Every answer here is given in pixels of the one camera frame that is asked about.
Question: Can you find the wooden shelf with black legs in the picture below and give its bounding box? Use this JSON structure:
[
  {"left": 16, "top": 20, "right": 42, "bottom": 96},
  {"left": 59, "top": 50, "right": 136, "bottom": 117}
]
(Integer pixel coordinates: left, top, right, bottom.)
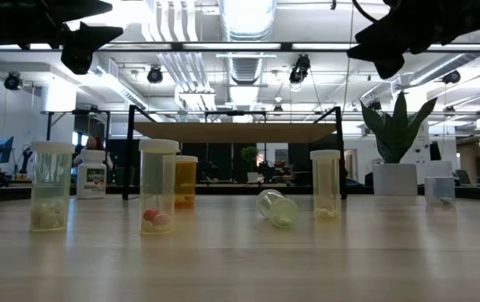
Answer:
[{"left": 122, "top": 104, "right": 348, "bottom": 201}]

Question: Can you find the yellow-green pill bottle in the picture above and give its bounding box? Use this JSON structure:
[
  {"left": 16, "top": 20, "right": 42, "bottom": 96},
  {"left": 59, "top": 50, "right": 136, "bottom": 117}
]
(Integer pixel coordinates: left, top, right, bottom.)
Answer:
[{"left": 256, "top": 189, "right": 300, "bottom": 229}]

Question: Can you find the small clear pill bottle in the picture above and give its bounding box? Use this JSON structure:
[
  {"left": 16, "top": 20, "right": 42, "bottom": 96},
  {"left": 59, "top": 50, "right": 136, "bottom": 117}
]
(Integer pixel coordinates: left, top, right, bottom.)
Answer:
[{"left": 424, "top": 160, "right": 457, "bottom": 206}]

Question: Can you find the black overhead light bar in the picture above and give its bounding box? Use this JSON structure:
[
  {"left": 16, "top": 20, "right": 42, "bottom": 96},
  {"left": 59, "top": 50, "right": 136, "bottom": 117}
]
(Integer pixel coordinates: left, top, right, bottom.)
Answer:
[{"left": 0, "top": 40, "right": 480, "bottom": 54}]

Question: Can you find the translucent pill bottle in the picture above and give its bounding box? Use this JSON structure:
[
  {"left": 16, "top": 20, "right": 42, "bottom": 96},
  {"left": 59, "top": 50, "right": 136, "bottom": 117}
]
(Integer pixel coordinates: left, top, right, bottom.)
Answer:
[
  {"left": 29, "top": 140, "right": 76, "bottom": 232},
  {"left": 138, "top": 138, "right": 181, "bottom": 236}
]

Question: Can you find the white aspirin bottle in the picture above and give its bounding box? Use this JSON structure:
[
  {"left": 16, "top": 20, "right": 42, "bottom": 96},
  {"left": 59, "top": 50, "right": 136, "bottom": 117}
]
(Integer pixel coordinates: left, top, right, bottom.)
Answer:
[{"left": 76, "top": 149, "right": 107, "bottom": 200}]

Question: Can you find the orange pill bottle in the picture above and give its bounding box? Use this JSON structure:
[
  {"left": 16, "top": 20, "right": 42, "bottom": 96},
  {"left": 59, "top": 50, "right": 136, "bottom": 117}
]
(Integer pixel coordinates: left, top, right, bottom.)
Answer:
[{"left": 175, "top": 154, "right": 199, "bottom": 210}]

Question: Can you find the computer monitor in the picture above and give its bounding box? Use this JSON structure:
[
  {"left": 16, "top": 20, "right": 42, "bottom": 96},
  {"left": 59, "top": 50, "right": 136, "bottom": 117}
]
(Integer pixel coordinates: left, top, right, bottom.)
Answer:
[{"left": 0, "top": 135, "right": 15, "bottom": 165}]

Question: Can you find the slim yellow pill bottle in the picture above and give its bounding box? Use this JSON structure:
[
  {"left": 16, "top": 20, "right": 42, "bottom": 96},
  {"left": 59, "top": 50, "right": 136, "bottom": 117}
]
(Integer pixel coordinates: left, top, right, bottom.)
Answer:
[{"left": 310, "top": 149, "right": 342, "bottom": 221}]

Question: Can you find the black background table frame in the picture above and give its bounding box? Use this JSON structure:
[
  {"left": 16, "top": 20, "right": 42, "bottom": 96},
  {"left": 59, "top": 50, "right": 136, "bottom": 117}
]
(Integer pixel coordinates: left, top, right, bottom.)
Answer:
[{"left": 45, "top": 108, "right": 111, "bottom": 177}]

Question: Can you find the white plant pot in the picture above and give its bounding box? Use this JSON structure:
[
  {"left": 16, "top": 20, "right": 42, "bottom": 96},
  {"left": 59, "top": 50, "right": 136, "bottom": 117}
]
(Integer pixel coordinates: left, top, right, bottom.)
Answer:
[{"left": 373, "top": 163, "right": 419, "bottom": 196}]

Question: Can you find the small potted plant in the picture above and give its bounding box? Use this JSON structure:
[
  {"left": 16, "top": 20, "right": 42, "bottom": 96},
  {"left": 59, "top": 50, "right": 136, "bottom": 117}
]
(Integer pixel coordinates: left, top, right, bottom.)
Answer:
[{"left": 240, "top": 145, "right": 260, "bottom": 184}]

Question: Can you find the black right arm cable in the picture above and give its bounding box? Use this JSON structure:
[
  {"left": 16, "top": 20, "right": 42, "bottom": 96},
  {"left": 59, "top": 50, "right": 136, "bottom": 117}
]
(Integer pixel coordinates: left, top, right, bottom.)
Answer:
[{"left": 351, "top": 0, "right": 389, "bottom": 25}]

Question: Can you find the black overhead camera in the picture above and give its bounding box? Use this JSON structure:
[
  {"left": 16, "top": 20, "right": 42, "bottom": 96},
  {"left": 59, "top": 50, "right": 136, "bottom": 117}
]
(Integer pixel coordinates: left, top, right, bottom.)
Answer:
[{"left": 288, "top": 53, "right": 311, "bottom": 85}]

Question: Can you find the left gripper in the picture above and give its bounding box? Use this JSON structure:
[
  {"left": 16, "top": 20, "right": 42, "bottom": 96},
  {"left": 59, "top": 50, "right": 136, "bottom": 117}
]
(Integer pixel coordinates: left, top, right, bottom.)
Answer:
[{"left": 0, "top": 0, "right": 124, "bottom": 76}]

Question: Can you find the green snake plant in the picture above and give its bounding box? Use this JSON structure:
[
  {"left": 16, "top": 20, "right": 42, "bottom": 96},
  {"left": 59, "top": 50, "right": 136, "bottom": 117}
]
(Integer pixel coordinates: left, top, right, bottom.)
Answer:
[{"left": 359, "top": 91, "right": 439, "bottom": 164}]

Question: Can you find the black ceiling spotlight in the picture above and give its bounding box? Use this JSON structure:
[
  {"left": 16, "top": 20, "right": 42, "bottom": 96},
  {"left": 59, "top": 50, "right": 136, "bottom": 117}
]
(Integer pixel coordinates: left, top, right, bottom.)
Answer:
[
  {"left": 441, "top": 69, "right": 462, "bottom": 86},
  {"left": 3, "top": 71, "right": 23, "bottom": 91},
  {"left": 146, "top": 65, "right": 164, "bottom": 85}
]

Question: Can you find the silver ventilation duct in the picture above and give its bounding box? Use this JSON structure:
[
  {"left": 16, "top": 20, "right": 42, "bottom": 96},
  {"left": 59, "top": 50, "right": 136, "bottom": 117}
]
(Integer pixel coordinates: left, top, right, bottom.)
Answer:
[{"left": 218, "top": 0, "right": 278, "bottom": 85}]

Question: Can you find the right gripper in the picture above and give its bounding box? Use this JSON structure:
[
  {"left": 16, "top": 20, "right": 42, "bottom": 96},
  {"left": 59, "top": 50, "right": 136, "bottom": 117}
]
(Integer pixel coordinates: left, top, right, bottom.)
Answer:
[{"left": 347, "top": 0, "right": 480, "bottom": 80}]

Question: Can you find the person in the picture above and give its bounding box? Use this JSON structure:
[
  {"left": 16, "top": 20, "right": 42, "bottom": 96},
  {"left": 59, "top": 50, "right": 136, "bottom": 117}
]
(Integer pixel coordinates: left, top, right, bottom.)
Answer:
[{"left": 73, "top": 133, "right": 114, "bottom": 173}]

